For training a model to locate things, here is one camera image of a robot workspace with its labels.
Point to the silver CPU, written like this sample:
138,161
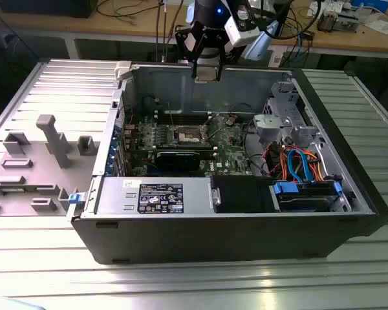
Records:
207,74

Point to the black PC case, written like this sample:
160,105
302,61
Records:
213,239

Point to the white paper sheets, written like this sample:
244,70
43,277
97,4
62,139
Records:
383,26

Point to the black graphics card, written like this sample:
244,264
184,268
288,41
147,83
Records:
178,159

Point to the black RAM slot bank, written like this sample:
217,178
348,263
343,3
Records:
187,119

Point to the blue cardboard box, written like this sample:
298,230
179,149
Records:
372,3

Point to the small white sticker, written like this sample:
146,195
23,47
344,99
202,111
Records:
127,183

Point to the silver power supply unit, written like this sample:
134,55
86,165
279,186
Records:
116,197

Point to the grey parts rack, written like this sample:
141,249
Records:
35,181

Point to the hard disk in blue carrier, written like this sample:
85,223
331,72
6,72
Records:
304,201

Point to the silver drive bay latch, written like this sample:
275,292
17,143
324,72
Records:
215,197

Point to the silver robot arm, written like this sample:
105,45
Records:
262,43

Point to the silver drive cage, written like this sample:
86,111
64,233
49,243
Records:
305,134

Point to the white camera with black mount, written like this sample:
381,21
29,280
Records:
242,32

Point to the white QR code tag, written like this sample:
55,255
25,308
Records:
277,58

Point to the black power supply label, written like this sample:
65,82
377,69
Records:
161,198

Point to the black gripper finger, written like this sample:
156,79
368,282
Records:
221,55
184,42

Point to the green motherboard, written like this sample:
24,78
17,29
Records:
226,151

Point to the blue case latch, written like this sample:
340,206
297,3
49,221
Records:
75,198

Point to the blue expansion slot clips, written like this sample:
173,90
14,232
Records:
112,151

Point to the small black power adapter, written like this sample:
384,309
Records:
308,34

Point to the wooden workbench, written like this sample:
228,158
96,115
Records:
100,27

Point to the white printed cards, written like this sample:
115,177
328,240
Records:
317,8

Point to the CPU socket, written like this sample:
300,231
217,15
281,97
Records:
189,135

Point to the white plastic case latch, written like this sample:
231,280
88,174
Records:
122,69

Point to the coin cell battery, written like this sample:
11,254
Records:
230,121

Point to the grey electronic device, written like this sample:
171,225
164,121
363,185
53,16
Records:
346,22

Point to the copper coil component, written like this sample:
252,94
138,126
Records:
326,22

